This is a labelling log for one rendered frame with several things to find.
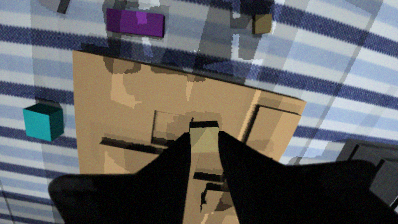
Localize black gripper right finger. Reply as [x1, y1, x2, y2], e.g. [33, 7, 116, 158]
[218, 131, 377, 224]

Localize tan wooden puzzle board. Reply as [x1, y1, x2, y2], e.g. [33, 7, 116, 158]
[72, 50, 307, 224]

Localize teal cube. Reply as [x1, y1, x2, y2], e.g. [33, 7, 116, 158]
[22, 103, 64, 142]

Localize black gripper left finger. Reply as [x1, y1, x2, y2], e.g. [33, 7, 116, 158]
[48, 132, 191, 224]

